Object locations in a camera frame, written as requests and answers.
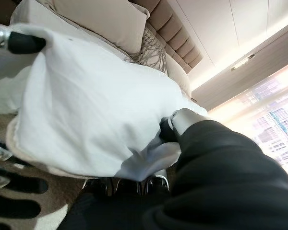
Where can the white sheeted mattress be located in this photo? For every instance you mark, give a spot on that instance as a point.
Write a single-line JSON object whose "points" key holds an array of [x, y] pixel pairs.
{"points": [[31, 12]]}

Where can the grey tufted headboard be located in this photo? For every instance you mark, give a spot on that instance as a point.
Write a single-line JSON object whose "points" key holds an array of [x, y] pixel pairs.
{"points": [[172, 31]]}

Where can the beige fringed bedspread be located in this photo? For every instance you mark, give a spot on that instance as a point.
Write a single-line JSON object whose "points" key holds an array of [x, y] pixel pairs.
{"points": [[62, 194]]}

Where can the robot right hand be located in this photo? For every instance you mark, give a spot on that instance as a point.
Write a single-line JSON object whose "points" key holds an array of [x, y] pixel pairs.
{"points": [[218, 179]]}

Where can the white duvet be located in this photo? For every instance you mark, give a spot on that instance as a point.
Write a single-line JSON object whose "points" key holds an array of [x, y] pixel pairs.
{"points": [[86, 103]]}

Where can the brown upholstered bed frame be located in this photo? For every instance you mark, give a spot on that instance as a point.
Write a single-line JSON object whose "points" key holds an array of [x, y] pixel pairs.
{"points": [[0, 9]]}

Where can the large beige pillow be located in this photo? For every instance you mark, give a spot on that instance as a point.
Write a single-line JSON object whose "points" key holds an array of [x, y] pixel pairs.
{"points": [[105, 21], [180, 74]]}

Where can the woven fringed cushion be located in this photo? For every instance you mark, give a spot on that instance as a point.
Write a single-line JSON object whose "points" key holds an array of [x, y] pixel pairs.
{"points": [[151, 52]]}

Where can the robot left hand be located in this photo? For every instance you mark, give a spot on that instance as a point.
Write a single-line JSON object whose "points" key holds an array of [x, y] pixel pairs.
{"points": [[21, 42]]}

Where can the ceiling fixture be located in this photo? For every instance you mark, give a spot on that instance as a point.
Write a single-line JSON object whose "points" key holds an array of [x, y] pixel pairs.
{"points": [[242, 62]]}

